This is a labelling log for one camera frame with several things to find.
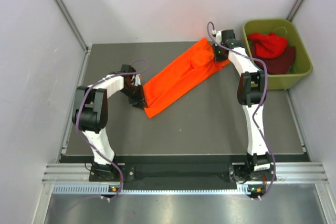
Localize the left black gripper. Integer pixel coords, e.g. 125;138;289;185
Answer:
120;83;148;110

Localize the orange t shirt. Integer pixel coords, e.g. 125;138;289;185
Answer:
143;38;230;119

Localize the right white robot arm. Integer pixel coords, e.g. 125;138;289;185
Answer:
211;29;271;180

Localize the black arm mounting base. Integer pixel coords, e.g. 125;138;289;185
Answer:
89;154;272;190

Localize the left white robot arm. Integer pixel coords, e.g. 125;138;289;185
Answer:
72;65;147;180

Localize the red t shirt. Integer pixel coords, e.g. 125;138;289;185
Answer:
247;33;288;59

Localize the olive green plastic bin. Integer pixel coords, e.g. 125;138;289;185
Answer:
243;18;312;90

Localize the dark maroon t shirt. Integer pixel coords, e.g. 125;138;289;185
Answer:
250;46;296;74

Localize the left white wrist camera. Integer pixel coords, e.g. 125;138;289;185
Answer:
131;74;142;87

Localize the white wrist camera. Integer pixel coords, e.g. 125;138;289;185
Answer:
131;74;142;87
211;30;223;44

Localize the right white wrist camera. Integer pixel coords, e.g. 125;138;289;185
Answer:
211;30;223;44

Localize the aluminium frame rail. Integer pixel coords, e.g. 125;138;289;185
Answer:
42;162;328;184

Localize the slotted grey cable duct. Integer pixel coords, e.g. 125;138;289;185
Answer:
53;184;250;195

